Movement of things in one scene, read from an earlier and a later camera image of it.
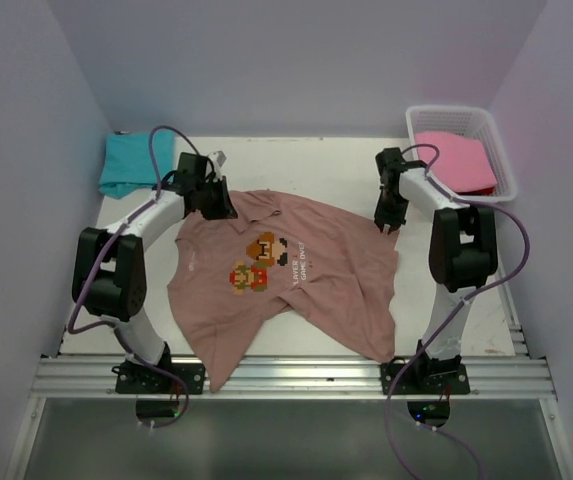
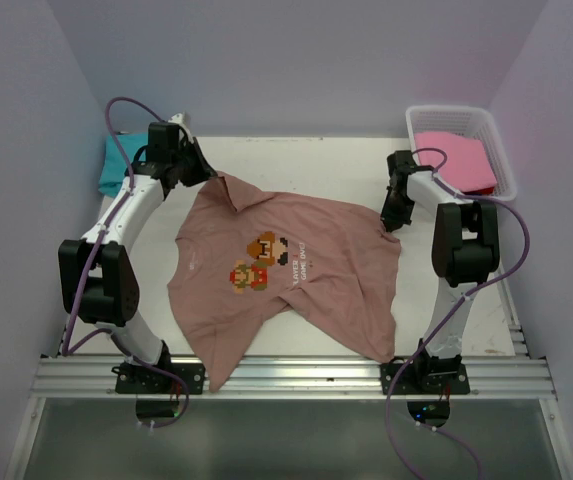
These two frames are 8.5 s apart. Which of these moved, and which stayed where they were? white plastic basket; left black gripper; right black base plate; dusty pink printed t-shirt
Moved: left black gripper
Stayed: right black base plate; dusty pink printed t-shirt; white plastic basket
